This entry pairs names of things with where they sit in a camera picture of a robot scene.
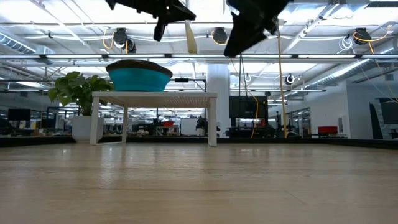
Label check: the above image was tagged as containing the distant black rig frame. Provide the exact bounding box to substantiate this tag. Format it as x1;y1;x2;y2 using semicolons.
156;77;207;125

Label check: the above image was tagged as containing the black ceiling cable reel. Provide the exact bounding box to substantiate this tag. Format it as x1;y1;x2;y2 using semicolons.
353;27;373;46
112;27;137;54
212;27;229;45

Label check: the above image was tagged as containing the black wall monitor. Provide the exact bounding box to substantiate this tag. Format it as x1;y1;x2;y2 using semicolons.
229;95;269;128

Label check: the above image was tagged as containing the distant small dark plant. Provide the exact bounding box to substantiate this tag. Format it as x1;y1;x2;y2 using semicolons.
195;116;208;133

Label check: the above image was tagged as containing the red box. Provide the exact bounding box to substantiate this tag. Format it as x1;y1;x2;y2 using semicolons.
317;126;339;135

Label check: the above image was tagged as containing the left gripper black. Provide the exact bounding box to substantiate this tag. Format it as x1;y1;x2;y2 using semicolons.
136;0;197;42

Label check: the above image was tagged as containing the yellow hanging cable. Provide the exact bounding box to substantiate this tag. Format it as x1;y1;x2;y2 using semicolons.
276;32;289;139

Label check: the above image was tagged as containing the green potted plant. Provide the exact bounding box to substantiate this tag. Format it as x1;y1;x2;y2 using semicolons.
47;71;116;144

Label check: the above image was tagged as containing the distant black desk monitor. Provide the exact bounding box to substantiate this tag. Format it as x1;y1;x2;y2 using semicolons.
7;108;31;122

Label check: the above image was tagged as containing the white perforated shelf riser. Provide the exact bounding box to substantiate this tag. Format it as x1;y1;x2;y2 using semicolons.
90;91;218;147

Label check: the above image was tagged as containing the black aluminium table frame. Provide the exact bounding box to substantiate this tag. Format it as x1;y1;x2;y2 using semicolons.
0;136;398;150

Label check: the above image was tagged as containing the black hanging cable with coil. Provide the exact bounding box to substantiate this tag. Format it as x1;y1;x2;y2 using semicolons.
236;55;249;100

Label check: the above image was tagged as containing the blue collapsible bowl grey rim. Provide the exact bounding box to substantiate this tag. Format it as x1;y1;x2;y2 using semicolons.
105;59;174;93

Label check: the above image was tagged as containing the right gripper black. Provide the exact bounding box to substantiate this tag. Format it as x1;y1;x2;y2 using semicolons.
223;0;289;58

